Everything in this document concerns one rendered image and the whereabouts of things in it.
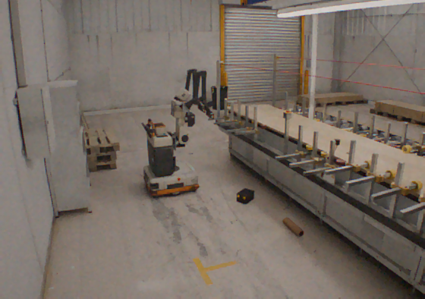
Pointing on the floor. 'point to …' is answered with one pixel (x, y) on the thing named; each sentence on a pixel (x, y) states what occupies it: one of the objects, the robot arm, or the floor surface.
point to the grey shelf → (67, 149)
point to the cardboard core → (293, 227)
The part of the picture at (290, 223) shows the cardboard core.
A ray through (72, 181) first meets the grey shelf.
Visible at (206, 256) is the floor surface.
